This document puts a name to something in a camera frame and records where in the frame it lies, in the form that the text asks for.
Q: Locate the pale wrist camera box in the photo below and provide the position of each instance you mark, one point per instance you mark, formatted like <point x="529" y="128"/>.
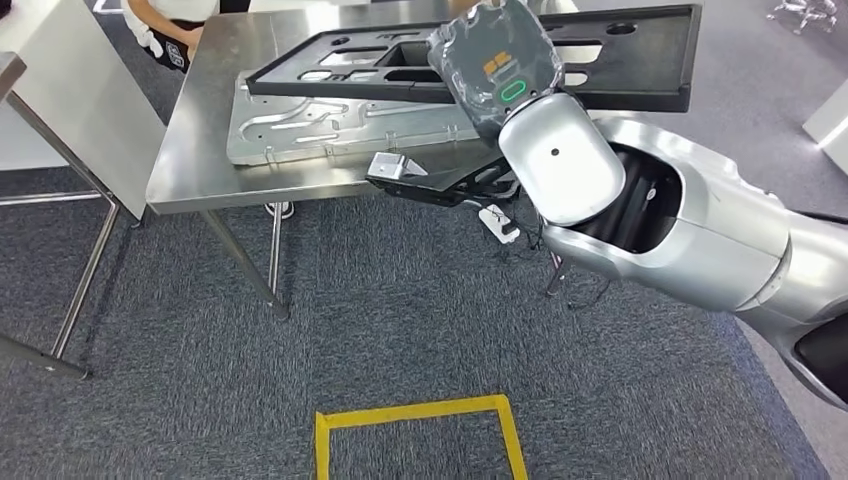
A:
<point x="387" y="166"/>

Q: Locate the black plastic panel part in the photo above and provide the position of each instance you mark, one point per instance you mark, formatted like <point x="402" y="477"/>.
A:
<point x="642" y="66"/>

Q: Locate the chrome chair base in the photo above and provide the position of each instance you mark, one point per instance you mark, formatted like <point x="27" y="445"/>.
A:
<point x="805" y="13"/>

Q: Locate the person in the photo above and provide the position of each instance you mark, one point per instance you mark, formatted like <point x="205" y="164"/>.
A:
<point x="179" y="13"/>

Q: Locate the white cloth glove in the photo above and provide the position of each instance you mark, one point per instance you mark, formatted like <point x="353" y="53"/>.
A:
<point x="139" y="30"/>

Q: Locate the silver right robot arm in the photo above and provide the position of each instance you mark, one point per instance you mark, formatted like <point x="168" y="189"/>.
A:
<point x="715" y="245"/>

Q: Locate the steel workbench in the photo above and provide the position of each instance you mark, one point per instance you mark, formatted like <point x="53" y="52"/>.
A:
<point x="192" y="166"/>

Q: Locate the stamped steel panel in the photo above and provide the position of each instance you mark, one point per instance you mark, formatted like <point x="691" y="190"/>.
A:
<point x="298" y="132"/>

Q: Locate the white cabinet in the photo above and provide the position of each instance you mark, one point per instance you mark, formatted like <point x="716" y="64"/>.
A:
<point x="831" y="126"/>

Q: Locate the yellow floor tape square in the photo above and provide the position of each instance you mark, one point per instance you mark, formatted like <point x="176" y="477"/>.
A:
<point x="321" y="437"/>

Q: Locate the white power strip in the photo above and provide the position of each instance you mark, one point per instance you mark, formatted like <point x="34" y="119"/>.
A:
<point x="498" y="224"/>

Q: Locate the person's forearm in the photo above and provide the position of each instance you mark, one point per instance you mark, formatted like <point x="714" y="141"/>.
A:
<point x="172" y="26"/>

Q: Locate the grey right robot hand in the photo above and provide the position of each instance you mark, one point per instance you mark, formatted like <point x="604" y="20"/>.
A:
<point x="493" y="66"/>

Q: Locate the white panel steel-leg table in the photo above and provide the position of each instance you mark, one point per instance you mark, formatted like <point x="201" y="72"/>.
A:
<point x="86" y="112"/>

